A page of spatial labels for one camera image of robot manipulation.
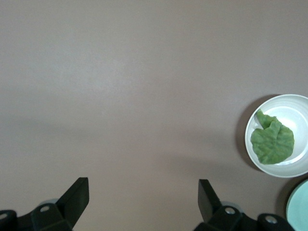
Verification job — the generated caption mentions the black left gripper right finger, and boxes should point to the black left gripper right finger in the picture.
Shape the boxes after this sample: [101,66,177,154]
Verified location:
[192,179,295,231]

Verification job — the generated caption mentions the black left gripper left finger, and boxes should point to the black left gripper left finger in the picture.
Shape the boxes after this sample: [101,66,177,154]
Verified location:
[0,177,90,231]

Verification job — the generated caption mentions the green lettuce leaf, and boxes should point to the green lettuce leaf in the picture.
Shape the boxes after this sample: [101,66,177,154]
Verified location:
[250,108,295,166]

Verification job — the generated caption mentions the mint green plate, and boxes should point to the mint green plate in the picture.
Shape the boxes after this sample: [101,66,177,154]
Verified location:
[286,179,308,231]

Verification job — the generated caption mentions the pale beige plate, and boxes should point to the pale beige plate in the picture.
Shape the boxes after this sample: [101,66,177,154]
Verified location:
[244,94,308,178]

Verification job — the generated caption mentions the brown table cover sheet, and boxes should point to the brown table cover sheet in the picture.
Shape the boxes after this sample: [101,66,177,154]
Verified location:
[0,0,308,231]

